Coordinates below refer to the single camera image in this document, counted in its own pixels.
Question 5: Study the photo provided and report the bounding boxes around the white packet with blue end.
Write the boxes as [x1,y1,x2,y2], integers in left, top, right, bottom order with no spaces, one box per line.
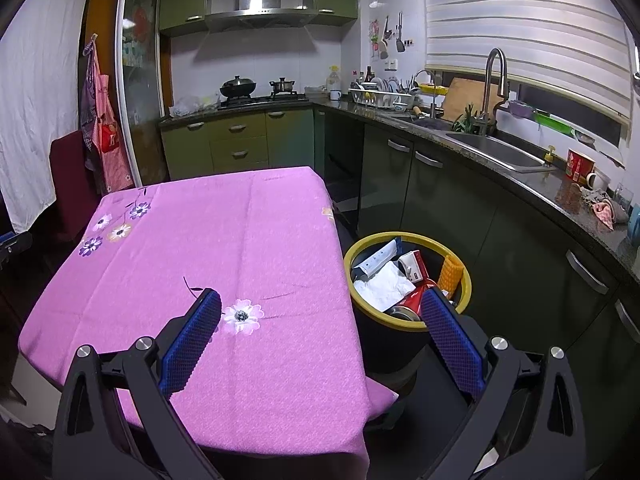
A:
[357,239,403,278]

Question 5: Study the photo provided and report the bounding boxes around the glass sliding door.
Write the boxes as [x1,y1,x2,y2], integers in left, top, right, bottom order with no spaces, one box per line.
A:
[115,0,173,191]

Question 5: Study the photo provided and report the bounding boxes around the wooden cutting board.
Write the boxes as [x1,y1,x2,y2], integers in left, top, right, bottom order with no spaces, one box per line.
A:
[441,77,503,123]

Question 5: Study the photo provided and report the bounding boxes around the hanging pale spatula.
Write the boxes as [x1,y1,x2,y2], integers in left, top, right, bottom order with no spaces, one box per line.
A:
[378,16,392,60]

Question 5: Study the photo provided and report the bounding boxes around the dark red chair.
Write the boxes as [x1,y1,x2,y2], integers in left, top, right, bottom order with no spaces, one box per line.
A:
[47,130,108,246]

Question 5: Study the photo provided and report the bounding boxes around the red milk carton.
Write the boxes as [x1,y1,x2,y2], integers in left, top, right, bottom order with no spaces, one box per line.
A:
[398,249,428,283]

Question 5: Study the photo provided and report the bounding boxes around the orange foam net sleeve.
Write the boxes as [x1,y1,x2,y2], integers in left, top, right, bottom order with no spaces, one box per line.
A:
[438,255,465,303]

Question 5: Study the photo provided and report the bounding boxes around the steel sink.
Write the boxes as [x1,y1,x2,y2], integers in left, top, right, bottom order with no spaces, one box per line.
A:
[444,130,556,173]

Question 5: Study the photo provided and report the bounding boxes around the gas stove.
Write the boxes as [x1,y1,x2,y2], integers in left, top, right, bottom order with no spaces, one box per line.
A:
[217,92,312,109]

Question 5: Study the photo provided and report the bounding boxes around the green plastic tray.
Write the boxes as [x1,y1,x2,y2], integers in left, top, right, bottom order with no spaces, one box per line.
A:
[534,111,576,136]

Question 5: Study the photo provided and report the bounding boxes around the pink rag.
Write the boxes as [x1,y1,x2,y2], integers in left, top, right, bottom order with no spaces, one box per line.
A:
[582,189,631,232]

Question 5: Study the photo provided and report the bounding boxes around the clear plastic bags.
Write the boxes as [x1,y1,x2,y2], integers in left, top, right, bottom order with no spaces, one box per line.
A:
[169,94,221,118]

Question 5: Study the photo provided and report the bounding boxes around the red soda can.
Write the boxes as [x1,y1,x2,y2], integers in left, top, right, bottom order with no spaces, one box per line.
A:
[387,280,441,322]

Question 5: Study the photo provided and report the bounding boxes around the white hanging cloth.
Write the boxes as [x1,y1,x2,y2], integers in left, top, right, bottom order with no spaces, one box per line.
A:
[0,0,93,235]

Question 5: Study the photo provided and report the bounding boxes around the tall steel faucet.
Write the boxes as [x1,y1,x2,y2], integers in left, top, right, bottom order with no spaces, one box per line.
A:
[480,48,511,136]

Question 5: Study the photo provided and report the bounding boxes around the green lower cabinets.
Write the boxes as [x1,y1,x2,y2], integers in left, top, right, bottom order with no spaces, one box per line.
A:
[160,107,316,181]

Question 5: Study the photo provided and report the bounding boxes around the red checked apron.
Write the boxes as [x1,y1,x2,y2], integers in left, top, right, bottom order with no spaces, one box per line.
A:
[95,74,133,193]

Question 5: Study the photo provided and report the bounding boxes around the steel range hood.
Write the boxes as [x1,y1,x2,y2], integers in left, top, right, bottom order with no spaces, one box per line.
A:
[205,0,321,31]

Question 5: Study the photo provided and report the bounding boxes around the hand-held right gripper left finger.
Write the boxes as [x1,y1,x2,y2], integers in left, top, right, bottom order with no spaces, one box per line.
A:
[52,287,226,480]

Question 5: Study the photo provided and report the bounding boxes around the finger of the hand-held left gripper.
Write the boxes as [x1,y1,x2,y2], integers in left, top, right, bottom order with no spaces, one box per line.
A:
[0,231,34,261]

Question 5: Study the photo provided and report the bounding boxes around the purple apron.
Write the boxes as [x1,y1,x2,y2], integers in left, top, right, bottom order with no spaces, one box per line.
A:
[80,35,103,171]

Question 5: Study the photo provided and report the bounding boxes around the green vegetables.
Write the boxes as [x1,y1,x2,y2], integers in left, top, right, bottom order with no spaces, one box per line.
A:
[451,104,488,136]

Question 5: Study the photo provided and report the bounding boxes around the white paper sheet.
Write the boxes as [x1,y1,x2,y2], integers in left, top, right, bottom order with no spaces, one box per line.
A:
[354,261,417,312]

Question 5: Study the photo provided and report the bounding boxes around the white window blind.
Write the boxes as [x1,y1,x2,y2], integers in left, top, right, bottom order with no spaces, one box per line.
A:
[422,0,633,133]

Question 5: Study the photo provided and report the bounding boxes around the small steel faucet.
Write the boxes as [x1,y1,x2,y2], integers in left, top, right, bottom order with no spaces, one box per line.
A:
[412,70,441,118]

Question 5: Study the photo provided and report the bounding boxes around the black wok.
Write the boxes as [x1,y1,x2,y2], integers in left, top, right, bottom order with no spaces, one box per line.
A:
[219,75,258,99]

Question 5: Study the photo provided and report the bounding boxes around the pink floral tablecloth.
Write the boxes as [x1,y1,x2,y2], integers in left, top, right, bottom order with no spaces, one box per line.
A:
[17,166,400,480]

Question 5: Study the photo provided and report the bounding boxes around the dish rack with dishes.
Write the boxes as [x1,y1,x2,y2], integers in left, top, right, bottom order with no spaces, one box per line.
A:
[347,76,421,111]

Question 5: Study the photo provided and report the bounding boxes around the dark lower cabinets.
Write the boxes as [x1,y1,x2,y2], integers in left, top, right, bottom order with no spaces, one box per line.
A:
[312,107,640,461]

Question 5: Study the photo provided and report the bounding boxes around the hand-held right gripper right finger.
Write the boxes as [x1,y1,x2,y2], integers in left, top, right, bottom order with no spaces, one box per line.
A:
[421,289,587,480]

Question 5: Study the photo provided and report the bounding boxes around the dark stone countertop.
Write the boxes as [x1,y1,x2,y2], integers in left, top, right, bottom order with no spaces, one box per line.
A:
[159,95,640,291]

